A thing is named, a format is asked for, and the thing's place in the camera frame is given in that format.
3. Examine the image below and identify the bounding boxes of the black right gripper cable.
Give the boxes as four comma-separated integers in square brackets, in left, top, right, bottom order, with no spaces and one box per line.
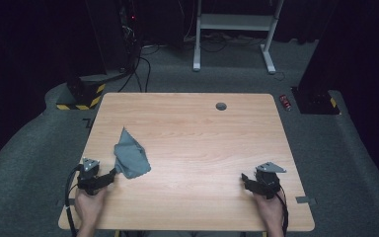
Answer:
[275,184,290,237]

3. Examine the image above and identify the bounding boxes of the grey cloth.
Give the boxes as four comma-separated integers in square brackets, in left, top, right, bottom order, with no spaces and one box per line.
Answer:
[113,126,152,180]

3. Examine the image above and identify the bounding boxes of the black yellow striped stand base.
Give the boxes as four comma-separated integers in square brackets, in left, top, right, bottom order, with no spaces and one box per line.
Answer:
[55,73,108,112]

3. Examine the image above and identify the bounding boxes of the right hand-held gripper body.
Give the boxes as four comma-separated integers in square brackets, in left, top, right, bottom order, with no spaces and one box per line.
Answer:
[255,161,287,200]

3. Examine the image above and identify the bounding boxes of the red can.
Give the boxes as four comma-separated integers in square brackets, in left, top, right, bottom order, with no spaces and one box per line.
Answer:
[278,94,293,113]

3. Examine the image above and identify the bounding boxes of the person's left hand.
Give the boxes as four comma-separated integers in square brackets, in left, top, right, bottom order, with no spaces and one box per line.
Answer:
[74,187,109,231]

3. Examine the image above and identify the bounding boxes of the black floor cables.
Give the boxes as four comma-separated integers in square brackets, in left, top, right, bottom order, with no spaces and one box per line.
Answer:
[117,45,161,94]

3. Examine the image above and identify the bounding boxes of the cables under white frame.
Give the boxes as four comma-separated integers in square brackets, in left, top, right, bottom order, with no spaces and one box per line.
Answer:
[177,31,265,53]

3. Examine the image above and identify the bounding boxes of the black stand base yellow corner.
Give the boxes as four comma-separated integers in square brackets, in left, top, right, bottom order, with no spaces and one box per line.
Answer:
[290,86,341,116]

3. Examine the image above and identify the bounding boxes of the grey tape strip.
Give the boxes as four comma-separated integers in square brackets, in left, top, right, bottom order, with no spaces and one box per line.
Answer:
[295,196,318,205]
[56,197,77,207]

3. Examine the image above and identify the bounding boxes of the black equipment rack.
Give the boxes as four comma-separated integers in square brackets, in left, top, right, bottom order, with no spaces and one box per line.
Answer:
[117,0,143,72]

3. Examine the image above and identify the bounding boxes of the person's right hand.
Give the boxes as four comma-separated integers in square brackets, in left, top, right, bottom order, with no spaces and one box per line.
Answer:
[253,192,284,229]

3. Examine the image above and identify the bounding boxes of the white metal desk frame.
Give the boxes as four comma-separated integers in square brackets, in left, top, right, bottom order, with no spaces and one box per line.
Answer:
[191,0,285,75]

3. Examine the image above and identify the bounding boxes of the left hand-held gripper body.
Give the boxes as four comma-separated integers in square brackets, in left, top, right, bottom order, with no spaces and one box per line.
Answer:
[76,157,110,196]

